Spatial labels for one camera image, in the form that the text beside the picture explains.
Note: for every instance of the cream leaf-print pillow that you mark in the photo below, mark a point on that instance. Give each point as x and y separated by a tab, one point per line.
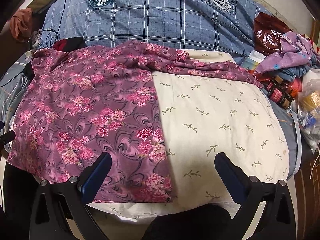
202	117

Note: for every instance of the purple floral cloth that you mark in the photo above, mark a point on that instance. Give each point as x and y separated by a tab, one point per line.
97	99

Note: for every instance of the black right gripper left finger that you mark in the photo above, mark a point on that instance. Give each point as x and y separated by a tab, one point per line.
54	204

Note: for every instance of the red black garment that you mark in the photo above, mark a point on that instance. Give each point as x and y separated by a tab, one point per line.
69	44

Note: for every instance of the brown glass bottle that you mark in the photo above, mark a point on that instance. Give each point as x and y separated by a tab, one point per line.
281	98

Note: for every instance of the blue plaid blanket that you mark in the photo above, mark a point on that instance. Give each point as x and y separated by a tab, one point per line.
212	25

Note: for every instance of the orange crumpled cloth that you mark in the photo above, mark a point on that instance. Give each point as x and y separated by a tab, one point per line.
21	25

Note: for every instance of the lilac crumpled garment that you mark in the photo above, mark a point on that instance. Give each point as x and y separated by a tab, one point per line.
295	51

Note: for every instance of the clear plastic bag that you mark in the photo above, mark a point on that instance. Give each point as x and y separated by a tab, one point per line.
308	113

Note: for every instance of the dark red plastic bag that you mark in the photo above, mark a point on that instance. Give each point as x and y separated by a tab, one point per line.
267	32

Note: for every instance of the olive green cloth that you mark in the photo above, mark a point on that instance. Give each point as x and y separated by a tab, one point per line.
39	6

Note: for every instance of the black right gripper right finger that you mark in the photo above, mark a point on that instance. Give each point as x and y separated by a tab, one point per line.
278	218

